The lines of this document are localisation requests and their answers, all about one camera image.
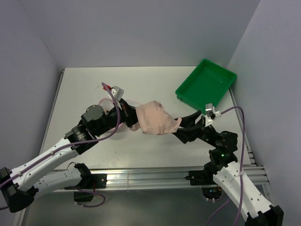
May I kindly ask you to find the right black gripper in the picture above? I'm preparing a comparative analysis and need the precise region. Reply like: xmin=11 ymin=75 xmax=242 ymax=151
xmin=169 ymin=109 xmax=219 ymax=148

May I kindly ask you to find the aluminium mounting rail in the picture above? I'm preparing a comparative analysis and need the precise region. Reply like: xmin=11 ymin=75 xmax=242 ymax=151
xmin=49 ymin=150 xmax=270 ymax=193

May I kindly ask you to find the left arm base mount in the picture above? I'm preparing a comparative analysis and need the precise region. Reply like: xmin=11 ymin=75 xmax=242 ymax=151
xmin=64 ymin=174 xmax=107 ymax=208

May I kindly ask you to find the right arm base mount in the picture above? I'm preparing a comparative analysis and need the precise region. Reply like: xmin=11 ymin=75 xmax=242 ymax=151
xmin=185 ymin=170 xmax=222 ymax=202

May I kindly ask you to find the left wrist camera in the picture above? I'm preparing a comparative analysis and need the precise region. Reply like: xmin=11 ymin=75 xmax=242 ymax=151
xmin=103 ymin=84 xmax=124 ymax=102

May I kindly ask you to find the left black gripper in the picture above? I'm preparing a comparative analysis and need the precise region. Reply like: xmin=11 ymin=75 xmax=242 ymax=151
xmin=95 ymin=97 xmax=147 ymax=136

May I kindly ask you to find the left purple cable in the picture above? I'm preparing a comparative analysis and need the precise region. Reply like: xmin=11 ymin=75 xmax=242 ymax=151
xmin=0 ymin=82 xmax=123 ymax=210

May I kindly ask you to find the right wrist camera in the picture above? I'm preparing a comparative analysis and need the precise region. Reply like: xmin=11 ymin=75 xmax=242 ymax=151
xmin=205 ymin=103 xmax=222 ymax=127

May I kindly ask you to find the green plastic tray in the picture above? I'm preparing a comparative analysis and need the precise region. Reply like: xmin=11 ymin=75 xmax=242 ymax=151
xmin=175 ymin=59 xmax=237 ymax=112

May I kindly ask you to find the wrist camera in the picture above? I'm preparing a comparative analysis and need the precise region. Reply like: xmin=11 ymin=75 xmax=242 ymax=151
xmin=103 ymin=84 xmax=124 ymax=102
xmin=205 ymin=103 xmax=222 ymax=127

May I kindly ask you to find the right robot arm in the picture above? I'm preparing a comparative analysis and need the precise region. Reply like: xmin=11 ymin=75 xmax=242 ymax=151
xmin=174 ymin=109 xmax=284 ymax=226

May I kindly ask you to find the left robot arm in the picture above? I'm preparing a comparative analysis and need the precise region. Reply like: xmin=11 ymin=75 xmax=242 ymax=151
xmin=0 ymin=99 xmax=138 ymax=213

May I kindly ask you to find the pink bra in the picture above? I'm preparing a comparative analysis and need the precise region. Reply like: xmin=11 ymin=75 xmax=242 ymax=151
xmin=130 ymin=101 xmax=182 ymax=135

